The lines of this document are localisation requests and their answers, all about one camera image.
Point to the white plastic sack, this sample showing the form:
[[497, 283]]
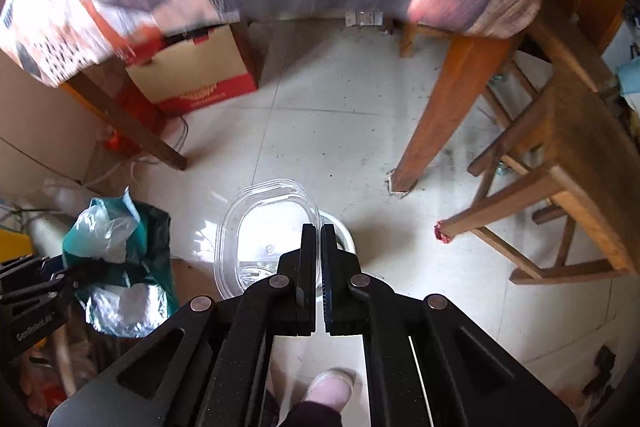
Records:
[[50, 227]]

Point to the pink shoe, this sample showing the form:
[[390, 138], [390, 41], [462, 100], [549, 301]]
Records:
[[330, 387]]

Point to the wooden chair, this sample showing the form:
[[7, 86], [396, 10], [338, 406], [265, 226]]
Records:
[[575, 132]]

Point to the white wall socket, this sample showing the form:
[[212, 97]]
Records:
[[363, 18]]

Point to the red and brown cardboard box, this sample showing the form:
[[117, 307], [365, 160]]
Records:
[[200, 62]]

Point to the teal plastic bag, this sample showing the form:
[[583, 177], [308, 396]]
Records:
[[150, 247]]

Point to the clear plastic container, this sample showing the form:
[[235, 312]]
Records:
[[250, 217]]

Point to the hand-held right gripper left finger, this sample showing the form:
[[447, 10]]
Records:
[[307, 257]]

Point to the dark trouser leg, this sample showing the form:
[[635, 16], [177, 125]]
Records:
[[315, 414]]

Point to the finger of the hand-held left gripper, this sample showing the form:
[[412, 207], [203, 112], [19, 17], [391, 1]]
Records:
[[45, 284]]

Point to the wooden table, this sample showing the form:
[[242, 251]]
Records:
[[440, 107]]

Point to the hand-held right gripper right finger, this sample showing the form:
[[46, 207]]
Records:
[[329, 257]]

